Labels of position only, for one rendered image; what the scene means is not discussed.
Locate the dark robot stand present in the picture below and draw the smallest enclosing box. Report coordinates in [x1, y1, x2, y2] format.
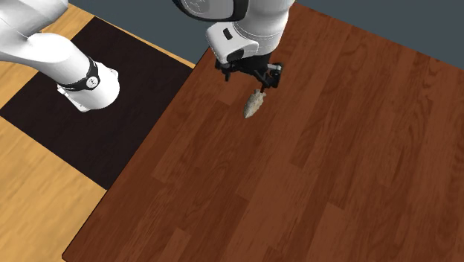
[0, 16, 197, 191]

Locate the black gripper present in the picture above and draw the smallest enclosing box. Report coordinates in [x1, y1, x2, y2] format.
[214, 52, 284, 90]

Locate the grey speckled pointed tool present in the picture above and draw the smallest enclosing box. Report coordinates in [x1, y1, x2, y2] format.
[242, 88, 268, 120]

